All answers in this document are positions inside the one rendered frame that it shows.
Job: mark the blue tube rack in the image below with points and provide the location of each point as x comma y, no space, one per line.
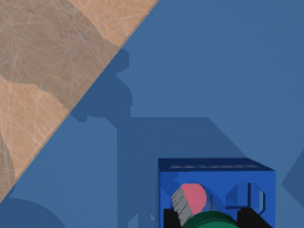
231,183

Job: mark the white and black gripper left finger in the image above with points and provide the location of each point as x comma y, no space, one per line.
171,219

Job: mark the blue flat mat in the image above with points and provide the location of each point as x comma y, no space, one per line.
196,79

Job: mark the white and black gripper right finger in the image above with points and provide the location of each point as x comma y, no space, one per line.
249,218

